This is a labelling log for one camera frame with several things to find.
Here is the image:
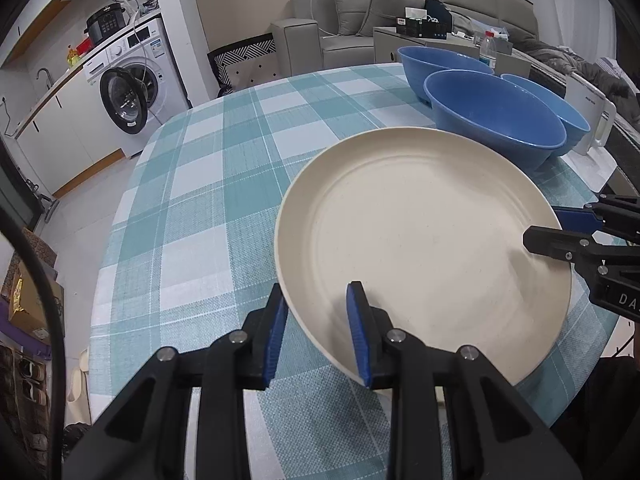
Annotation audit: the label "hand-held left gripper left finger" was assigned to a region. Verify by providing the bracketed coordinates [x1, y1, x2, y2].
[62, 284, 291, 480]

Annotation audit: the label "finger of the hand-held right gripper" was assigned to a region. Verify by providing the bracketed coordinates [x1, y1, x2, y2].
[552, 195, 640, 246]
[522, 226, 640, 281]

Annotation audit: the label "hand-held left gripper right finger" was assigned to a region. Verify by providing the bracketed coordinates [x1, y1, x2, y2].
[346, 281, 583, 480]

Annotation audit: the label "blue bowl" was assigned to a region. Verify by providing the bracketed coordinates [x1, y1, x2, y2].
[397, 46, 496, 106]
[424, 70, 567, 171]
[500, 74, 592, 157]

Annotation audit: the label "cream round plate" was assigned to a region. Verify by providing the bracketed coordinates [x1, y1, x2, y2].
[274, 127, 573, 386]

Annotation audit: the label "white electric kettle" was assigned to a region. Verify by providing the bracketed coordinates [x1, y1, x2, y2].
[564, 72, 618, 156]

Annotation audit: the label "teal checked tablecloth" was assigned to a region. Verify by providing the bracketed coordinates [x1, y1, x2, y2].
[89, 62, 621, 480]

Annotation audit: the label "grey blanket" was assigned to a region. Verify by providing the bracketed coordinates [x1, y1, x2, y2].
[525, 40, 640, 126]

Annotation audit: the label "clear bottle with red cap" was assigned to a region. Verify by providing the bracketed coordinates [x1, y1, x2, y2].
[479, 30, 498, 68]

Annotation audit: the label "cream slippers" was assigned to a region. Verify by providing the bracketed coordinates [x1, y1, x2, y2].
[67, 347, 93, 423]

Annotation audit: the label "black box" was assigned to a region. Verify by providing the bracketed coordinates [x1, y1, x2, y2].
[396, 16, 453, 40]

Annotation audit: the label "brown cardboard box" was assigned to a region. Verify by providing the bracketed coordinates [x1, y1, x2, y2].
[7, 260, 66, 331]

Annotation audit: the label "dark bag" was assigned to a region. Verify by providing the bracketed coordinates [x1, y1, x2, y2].
[425, 0, 453, 31]

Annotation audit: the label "patterned cardboard sheet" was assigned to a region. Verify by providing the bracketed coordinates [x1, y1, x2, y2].
[22, 227, 58, 271]

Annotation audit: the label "purple shelf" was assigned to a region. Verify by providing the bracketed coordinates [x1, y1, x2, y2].
[0, 300, 51, 361]

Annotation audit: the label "grey side cabinet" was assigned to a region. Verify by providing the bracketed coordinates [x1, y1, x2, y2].
[372, 25, 531, 78]

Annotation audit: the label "upright vacuum cleaner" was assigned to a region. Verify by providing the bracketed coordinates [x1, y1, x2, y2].
[30, 180, 61, 221]

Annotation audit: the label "grey cushion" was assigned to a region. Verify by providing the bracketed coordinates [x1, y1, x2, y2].
[357, 0, 426, 38]
[327, 0, 376, 36]

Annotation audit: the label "white kitchen base cabinets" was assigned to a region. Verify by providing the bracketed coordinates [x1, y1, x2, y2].
[7, 60, 126, 198]

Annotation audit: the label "grey sofa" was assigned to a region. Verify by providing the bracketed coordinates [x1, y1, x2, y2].
[271, 0, 541, 68]

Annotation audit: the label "white washing machine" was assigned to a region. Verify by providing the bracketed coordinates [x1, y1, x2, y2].
[82, 17, 193, 161]

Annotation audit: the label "black pressure cooker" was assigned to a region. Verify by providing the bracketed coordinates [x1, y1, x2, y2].
[86, 2, 127, 46]

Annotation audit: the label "black cable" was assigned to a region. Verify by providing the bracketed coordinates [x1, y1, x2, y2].
[0, 205, 66, 480]

